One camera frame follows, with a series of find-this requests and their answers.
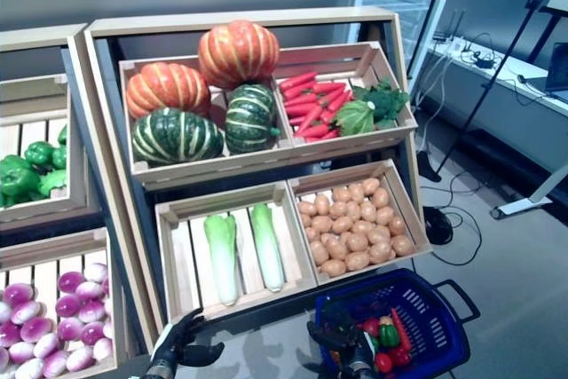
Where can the red round fruit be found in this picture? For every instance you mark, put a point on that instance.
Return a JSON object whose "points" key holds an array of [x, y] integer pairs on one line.
{"points": [[371, 326]]}

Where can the white desk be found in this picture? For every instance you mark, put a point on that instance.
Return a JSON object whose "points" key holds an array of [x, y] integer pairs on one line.
{"points": [[501, 73]]}

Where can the round black floor base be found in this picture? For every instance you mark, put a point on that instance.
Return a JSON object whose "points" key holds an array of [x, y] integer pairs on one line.
{"points": [[437, 224]]}

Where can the blue plastic shopping basket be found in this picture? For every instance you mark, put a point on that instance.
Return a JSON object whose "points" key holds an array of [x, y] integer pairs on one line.
{"points": [[430, 321]]}

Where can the small green bell pepper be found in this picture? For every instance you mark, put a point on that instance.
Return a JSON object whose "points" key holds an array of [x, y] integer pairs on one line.
{"points": [[388, 335]]}

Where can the small green striped pumpkin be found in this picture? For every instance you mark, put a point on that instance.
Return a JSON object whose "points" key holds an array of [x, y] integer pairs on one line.
{"points": [[248, 119]]}

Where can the wooden display shelf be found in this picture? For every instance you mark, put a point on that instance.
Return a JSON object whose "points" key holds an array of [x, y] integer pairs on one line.
{"points": [[222, 19], [35, 37]]}

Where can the wooden slat crate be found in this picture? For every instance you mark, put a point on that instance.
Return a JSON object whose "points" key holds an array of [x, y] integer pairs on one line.
{"points": [[44, 246], [410, 215], [35, 212], [199, 170], [346, 144], [250, 259]]}

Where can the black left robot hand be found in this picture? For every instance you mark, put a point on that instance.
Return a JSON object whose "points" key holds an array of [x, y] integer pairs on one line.
{"points": [[171, 343]]}

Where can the small black desk device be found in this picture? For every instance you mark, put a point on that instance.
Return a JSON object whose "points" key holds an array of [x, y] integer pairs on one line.
{"points": [[481, 61]]}

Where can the orange striped pumpkin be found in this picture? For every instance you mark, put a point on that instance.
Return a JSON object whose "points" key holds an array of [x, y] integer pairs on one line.
{"points": [[166, 88], [237, 52]]}

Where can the dark laptop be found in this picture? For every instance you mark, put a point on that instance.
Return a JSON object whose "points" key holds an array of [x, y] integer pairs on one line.
{"points": [[559, 68]]}

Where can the black router with antennas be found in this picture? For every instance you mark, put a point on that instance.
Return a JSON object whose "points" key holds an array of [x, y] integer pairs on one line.
{"points": [[439, 37]]}

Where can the purple white onion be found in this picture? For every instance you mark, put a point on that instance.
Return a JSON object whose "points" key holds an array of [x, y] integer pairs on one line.
{"points": [[46, 344], [18, 294], [70, 329], [26, 311], [21, 351], [80, 359], [89, 290], [97, 271], [36, 329], [71, 281], [29, 368], [103, 349], [67, 305], [9, 333], [91, 310], [55, 363], [92, 333]]}

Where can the green leafy cabbage head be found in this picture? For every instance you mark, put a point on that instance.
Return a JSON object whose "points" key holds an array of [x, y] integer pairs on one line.
{"points": [[355, 118]]}

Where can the dark green broccoli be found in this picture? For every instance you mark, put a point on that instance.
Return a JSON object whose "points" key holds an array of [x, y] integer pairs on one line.
{"points": [[384, 101]]}

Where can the red tomato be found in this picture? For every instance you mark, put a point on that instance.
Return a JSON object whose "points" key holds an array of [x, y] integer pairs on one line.
{"points": [[382, 362]]}

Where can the green white napa cabbage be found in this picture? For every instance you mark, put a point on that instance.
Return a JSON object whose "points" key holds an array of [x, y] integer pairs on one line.
{"points": [[268, 250], [224, 259]]}

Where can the tan potato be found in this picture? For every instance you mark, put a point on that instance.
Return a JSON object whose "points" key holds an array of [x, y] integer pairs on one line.
{"points": [[355, 192], [380, 197], [322, 203], [318, 251], [370, 184], [381, 252], [341, 194], [307, 208], [333, 267], [396, 226], [384, 215], [402, 245], [357, 260]]}

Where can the large green striped pumpkin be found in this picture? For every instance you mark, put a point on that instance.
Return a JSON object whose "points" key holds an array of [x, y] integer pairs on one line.
{"points": [[175, 137]]}

